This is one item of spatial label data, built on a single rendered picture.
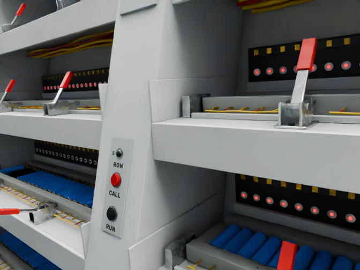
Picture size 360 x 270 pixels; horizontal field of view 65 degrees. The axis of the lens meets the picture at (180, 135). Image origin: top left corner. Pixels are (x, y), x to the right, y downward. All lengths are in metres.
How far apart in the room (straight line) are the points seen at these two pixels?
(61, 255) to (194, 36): 0.38
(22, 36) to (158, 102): 0.45
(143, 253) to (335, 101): 0.27
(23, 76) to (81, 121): 0.58
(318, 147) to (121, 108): 0.24
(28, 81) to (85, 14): 0.54
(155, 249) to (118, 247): 0.05
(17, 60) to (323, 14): 0.84
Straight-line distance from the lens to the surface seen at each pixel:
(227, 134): 0.28
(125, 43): 0.41
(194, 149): 0.30
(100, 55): 0.82
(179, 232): 0.41
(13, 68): 1.01
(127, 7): 0.42
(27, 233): 0.61
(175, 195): 0.39
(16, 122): 0.67
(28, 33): 0.71
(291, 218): 0.44
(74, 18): 0.55
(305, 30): 0.50
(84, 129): 0.45
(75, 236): 0.51
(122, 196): 0.37
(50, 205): 0.59
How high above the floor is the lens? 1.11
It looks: 2 degrees up
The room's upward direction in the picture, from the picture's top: 7 degrees clockwise
